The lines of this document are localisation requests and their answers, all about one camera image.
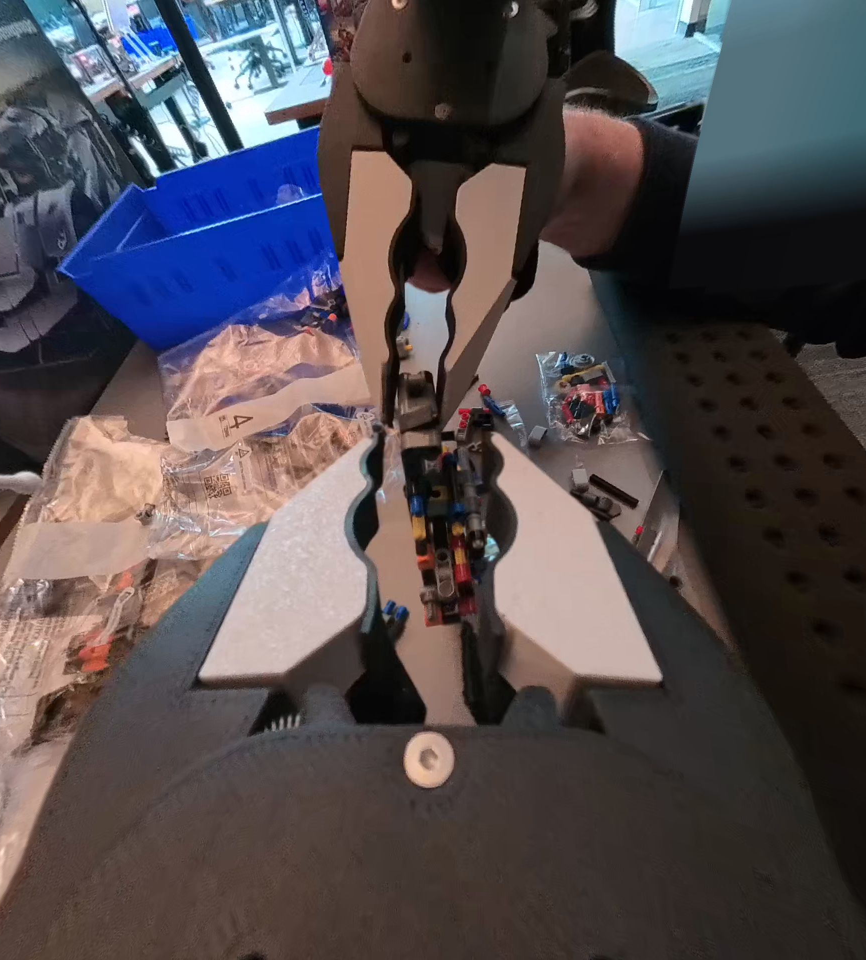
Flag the multicolour lego assembly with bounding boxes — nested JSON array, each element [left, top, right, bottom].
[[395, 371, 497, 627]]

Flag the person's right forearm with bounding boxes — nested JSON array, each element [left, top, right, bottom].
[[575, 116, 866, 361]]

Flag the person's right hand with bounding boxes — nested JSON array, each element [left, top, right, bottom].
[[410, 108, 645, 295]]

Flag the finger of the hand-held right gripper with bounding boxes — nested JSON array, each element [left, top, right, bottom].
[[435, 163, 533, 421], [341, 148, 415, 425]]

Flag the scattered loose lego pieces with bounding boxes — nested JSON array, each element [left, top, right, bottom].
[[455, 382, 674, 541]]

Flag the clear bag of black lego parts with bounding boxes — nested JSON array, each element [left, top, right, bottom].
[[0, 558, 201, 759]]

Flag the distant wooden desk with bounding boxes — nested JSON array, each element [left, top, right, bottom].
[[264, 45, 344, 127]]

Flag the small clear bag of lego parts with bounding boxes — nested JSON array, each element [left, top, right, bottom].
[[536, 351, 647, 444]]

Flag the black office chair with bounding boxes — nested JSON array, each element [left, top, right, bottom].
[[564, 51, 704, 140]]

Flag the black window frame post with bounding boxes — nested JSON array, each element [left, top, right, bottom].
[[154, 0, 245, 162]]

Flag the blue plastic bin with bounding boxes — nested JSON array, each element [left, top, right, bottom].
[[58, 127, 351, 350]]

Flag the large labelled bag of lego parts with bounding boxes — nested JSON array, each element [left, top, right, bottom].
[[157, 288, 404, 537]]

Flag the black box with grey figure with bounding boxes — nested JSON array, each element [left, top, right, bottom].
[[0, 0, 160, 421]]

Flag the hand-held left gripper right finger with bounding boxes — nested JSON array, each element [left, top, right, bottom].
[[461, 432, 665, 723]]

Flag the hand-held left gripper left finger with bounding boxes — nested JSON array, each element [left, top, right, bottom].
[[198, 431, 428, 725]]

